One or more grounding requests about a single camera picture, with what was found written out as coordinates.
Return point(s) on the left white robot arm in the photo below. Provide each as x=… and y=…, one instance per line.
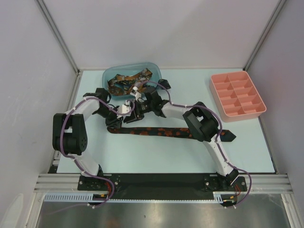
x=69, y=129

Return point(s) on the pink divided organizer tray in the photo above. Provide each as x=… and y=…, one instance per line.
x=236, y=96

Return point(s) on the dark navy patterned tie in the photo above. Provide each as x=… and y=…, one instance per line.
x=165, y=83

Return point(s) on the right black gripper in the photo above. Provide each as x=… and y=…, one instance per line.
x=137, y=115

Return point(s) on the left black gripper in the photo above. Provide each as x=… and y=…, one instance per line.
x=115, y=122

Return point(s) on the aluminium frame rail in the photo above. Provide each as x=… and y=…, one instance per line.
x=261, y=183

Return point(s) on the white slotted cable duct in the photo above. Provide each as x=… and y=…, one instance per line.
x=95, y=198

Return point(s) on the brown grey floral tie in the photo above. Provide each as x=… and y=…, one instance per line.
x=113, y=90

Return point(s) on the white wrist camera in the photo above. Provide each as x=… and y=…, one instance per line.
x=135, y=92
x=125, y=109

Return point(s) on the black tie orange flowers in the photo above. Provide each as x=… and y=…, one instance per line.
x=183, y=133

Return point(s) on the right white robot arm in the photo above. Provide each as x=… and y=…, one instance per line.
x=201, y=122

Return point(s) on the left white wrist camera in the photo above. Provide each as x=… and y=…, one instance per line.
x=125, y=109

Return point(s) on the blue plastic tub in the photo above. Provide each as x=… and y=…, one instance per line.
x=129, y=70

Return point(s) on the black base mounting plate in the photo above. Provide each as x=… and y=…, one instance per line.
x=163, y=186

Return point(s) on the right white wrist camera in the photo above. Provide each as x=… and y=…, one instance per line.
x=135, y=92

